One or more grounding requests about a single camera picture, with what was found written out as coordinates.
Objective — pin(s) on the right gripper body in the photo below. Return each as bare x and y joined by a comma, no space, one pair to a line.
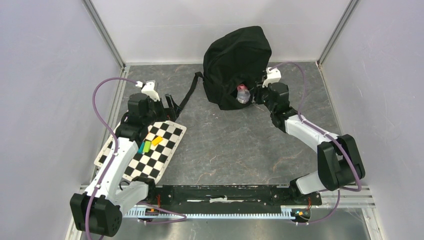
260,94

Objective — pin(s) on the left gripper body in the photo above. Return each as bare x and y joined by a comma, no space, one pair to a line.
159,111

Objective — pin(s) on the clear jar of paperclips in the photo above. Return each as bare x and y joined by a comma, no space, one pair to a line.
243,96

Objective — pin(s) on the black student backpack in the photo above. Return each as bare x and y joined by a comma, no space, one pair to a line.
238,58

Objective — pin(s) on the pink capped pencil tube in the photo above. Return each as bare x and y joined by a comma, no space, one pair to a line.
242,87

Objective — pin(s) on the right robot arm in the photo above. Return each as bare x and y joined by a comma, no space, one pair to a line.
339,164

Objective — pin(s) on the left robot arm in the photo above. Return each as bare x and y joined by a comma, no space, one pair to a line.
125,177

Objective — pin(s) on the yellow toy block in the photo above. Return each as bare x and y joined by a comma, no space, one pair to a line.
156,140

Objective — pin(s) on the green toy block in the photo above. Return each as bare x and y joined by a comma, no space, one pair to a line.
147,146

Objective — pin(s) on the teal toy block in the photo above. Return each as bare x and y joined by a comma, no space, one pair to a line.
141,148

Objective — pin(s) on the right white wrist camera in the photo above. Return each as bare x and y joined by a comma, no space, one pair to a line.
272,75

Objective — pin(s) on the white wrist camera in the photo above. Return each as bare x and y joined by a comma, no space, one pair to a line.
149,88
272,75

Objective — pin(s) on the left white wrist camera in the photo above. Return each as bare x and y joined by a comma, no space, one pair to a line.
149,88

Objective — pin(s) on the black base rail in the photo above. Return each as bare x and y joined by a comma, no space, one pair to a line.
229,199

